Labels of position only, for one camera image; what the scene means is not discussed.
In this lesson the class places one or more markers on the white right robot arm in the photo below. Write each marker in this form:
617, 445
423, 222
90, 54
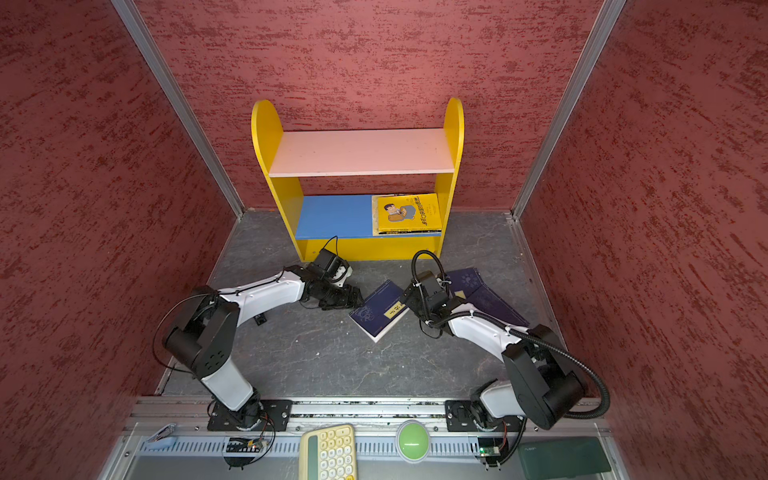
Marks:
545, 382

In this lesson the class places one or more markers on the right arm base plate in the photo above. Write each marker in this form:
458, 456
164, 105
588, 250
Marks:
459, 417

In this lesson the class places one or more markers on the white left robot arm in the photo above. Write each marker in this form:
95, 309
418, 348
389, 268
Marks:
203, 333

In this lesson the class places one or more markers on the yellow wooden bookshelf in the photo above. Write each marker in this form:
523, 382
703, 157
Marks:
313, 221

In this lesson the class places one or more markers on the right circuit board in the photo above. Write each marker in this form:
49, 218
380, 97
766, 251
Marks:
489, 446

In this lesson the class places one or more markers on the left circuit board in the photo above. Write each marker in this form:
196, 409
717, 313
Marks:
244, 446

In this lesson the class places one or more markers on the dark blue book top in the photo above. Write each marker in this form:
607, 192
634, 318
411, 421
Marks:
487, 301

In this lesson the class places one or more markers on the circuit board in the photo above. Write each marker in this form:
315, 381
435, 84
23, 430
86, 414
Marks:
489, 446
244, 446

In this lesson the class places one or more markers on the aluminium corner post right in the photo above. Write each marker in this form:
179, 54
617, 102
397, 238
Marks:
600, 32

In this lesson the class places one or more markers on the yellow cartoon book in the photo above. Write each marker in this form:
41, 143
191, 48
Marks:
417, 214

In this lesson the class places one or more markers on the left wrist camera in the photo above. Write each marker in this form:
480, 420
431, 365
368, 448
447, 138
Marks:
331, 267

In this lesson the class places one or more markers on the metal clip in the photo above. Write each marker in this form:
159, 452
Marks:
162, 439

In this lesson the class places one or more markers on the green round button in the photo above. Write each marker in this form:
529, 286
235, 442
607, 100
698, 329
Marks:
412, 441

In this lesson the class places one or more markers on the dark blue book bottom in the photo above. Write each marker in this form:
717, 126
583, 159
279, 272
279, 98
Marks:
465, 282

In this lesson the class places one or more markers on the aluminium corner post left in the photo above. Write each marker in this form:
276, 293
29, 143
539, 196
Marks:
135, 25

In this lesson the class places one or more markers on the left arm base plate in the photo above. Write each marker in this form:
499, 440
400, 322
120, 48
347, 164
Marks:
276, 414

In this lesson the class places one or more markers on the dark blue book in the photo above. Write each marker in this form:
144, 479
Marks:
465, 282
380, 311
487, 301

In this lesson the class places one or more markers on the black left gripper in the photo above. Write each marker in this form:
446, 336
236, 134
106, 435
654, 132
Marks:
344, 303

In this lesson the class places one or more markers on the yellow calculator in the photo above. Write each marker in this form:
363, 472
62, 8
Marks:
328, 453

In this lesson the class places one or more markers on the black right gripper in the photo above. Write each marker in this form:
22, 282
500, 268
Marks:
410, 297

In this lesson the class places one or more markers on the aluminium corner post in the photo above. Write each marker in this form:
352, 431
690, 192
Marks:
600, 32
135, 25

